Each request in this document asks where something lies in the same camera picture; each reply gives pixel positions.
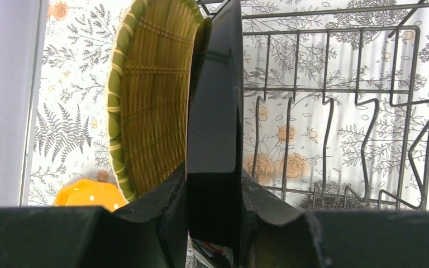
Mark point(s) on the green woven bamboo plate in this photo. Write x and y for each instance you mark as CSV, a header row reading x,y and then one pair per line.
x,y
147,92

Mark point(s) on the yellow polka dot plate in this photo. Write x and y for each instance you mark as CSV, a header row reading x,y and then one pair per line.
x,y
86,192

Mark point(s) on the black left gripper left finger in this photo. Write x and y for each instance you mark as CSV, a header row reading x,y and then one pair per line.
x,y
149,232

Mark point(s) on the grey wire dish rack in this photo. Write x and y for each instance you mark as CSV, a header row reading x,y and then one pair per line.
x,y
336,102

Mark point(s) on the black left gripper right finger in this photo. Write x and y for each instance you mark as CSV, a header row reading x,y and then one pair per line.
x,y
275,234

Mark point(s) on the floral table mat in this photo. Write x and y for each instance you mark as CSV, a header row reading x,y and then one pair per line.
x,y
70,138

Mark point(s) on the black glossy plate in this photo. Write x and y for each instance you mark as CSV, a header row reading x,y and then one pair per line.
x,y
214,146

